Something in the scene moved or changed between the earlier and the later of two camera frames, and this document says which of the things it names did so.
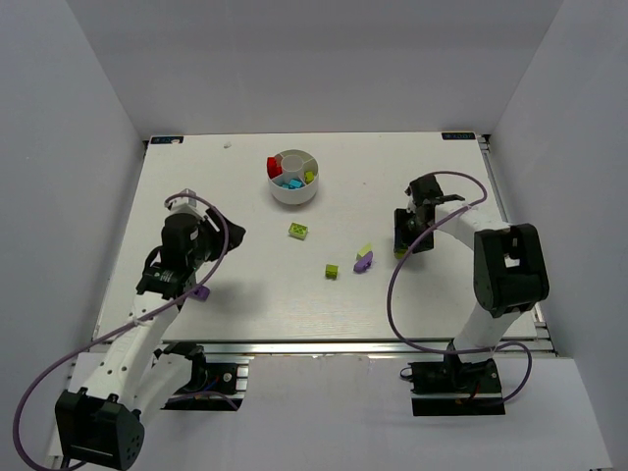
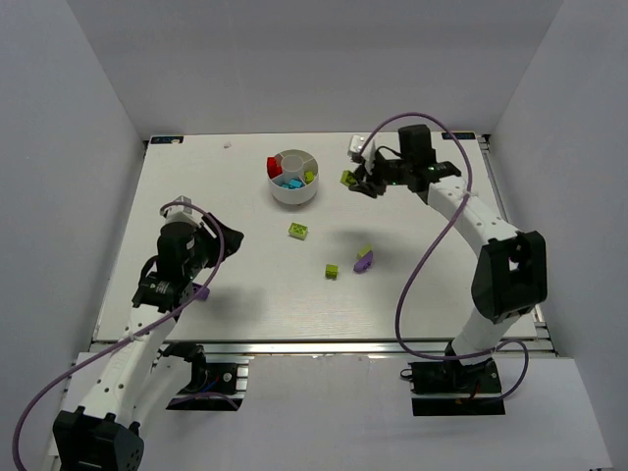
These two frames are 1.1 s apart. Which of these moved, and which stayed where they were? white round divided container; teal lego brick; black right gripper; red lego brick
Moved: black right gripper
Stayed: white round divided container; red lego brick; teal lego brick
